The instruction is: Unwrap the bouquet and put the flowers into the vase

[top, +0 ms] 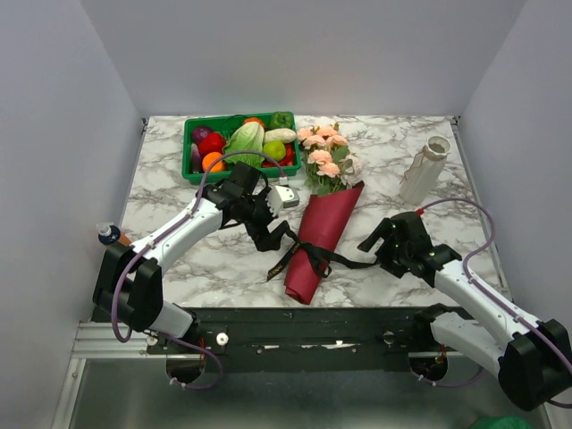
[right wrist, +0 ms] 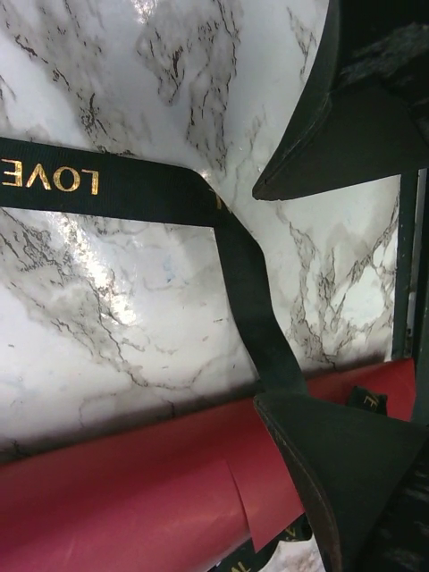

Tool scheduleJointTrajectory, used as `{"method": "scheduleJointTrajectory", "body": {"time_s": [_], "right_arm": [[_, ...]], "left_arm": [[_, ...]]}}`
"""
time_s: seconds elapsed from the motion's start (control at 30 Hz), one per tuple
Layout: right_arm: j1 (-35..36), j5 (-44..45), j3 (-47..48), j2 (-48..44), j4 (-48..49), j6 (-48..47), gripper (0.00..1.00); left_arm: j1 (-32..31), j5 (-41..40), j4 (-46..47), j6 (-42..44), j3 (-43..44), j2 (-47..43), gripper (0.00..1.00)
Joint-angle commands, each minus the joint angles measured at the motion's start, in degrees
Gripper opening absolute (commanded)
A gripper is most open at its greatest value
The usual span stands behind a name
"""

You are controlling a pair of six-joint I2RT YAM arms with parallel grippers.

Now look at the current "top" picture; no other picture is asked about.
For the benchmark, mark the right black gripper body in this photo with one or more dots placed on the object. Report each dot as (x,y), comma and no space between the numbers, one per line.
(394,256)

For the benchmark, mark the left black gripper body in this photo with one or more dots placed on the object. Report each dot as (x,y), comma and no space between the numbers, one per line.
(257,213)

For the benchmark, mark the black ribbon with gold text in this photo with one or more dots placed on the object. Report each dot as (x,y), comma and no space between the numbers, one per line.
(318,258)

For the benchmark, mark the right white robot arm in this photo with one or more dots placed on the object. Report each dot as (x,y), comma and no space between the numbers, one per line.
(531,359)

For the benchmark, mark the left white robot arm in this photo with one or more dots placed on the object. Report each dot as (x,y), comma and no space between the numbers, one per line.
(129,285)

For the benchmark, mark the white ribbed ceramic vase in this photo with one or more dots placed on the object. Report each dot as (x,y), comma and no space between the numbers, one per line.
(421,176)

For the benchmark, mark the pink artificial flowers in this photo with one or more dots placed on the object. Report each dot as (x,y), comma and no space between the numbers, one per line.
(330,165)

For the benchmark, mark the orange fruit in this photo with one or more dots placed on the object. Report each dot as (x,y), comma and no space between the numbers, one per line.
(213,162)

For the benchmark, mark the red paper bouquet wrap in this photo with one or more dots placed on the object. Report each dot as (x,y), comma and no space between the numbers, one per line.
(322,224)

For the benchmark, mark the purple eggplant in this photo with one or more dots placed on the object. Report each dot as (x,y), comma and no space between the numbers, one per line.
(195,159)

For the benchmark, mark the green apple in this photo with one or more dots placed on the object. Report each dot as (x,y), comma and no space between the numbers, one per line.
(275,149)

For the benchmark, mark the red chili pepper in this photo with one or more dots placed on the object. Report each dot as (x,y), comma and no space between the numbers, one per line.
(288,160)

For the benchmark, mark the green cabbage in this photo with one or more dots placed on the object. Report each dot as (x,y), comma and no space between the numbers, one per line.
(250,136)

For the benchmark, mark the red bell pepper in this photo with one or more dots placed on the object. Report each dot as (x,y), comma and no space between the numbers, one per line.
(212,143)

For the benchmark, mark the green plastic basket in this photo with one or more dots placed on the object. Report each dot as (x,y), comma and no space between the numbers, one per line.
(226,125)

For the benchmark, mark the white radish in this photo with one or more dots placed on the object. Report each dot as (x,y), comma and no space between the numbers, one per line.
(284,135)

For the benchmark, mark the purple onion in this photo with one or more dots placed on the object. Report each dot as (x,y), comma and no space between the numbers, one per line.
(199,133)

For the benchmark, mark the small orange at basket back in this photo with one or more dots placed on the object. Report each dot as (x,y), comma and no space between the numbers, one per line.
(254,120)

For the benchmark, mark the green bell pepper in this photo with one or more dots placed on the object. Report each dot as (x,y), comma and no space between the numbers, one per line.
(281,120)

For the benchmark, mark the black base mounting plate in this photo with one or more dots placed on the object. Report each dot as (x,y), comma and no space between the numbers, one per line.
(281,340)

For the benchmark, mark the orange bottle with blue cap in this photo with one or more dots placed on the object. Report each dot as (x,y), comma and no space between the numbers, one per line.
(109,233)

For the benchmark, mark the green object at bottom edge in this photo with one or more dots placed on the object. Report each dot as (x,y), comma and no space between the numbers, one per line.
(501,422)

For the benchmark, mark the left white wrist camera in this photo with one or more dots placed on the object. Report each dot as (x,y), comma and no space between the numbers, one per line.
(281,196)

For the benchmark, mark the aluminium frame rail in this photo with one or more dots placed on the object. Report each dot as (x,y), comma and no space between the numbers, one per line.
(96,341)

